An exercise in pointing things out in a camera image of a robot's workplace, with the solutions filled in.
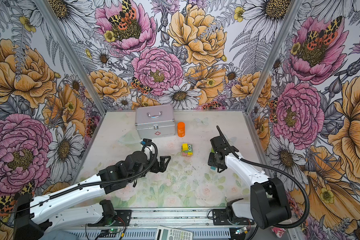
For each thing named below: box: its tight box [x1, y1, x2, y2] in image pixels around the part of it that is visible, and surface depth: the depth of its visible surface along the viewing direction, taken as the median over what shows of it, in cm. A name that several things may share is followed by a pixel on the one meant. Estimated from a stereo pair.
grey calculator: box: [154, 225, 194, 240], surface depth 70 cm
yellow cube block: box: [182, 143, 189, 151], surface depth 94 cm
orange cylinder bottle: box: [177, 121, 186, 138], surface depth 104 cm
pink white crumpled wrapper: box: [271, 226, 287, 238], surface depth 70 cm
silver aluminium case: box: [135, 104, 176, 139], surface depth 99 cm
